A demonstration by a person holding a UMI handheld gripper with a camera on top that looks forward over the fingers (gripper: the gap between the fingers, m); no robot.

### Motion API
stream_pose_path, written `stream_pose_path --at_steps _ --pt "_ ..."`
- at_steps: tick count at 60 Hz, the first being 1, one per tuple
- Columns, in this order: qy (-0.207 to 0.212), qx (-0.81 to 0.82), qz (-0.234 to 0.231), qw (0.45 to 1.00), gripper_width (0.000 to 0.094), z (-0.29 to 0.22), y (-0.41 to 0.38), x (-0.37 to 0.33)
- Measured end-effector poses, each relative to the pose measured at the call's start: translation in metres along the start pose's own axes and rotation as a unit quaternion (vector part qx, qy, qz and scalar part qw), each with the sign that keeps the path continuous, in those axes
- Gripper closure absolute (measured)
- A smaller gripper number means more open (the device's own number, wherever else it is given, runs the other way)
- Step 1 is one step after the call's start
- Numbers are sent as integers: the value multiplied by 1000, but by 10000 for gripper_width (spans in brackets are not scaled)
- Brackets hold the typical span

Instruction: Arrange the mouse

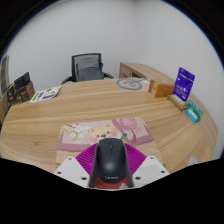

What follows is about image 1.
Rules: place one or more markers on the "green pack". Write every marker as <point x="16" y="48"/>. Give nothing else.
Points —
<point x="196" y="109"/>

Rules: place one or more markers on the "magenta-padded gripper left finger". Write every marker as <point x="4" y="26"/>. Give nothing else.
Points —
<point x="73" y="170"/>

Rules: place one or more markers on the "blue pack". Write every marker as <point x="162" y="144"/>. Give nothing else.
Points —
<point x="192" y="116"/>

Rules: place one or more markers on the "pink cartoon print mouse pad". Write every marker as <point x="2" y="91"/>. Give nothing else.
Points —
<point x="83" y="133"/>

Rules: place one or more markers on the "purple card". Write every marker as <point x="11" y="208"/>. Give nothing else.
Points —
<point x="184" y="83"/>

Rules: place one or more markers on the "black mesh office chair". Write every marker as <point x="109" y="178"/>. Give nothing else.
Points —
<point x="74" y="63"/>

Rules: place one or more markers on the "wooden card stand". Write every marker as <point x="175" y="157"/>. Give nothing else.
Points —
<point x="176" y="102"/>

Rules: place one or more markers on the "orange box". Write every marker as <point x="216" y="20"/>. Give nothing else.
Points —
<point x="161" y="89"/>

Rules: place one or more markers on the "grey backpack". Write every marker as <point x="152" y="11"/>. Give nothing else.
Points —
<point x="89" y="70"/>

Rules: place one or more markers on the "round grey pad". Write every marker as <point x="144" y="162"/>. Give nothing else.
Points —
<point x="131" y="84"/>

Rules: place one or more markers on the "white printed paper sheet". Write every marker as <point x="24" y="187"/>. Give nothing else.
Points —
<point x="46" y="94"/>

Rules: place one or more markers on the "wooden shelf unit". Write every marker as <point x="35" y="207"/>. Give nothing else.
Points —
<point x="4" y="73"/>

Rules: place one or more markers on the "large open brown box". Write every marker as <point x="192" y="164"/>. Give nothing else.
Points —
<point x="25" y="91"/>

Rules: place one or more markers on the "black computer mouse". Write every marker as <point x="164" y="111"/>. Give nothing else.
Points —
<point x="110" y="163"/>

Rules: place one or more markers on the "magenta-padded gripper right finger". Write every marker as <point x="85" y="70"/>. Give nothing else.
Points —
<point x="148" y="168"/>

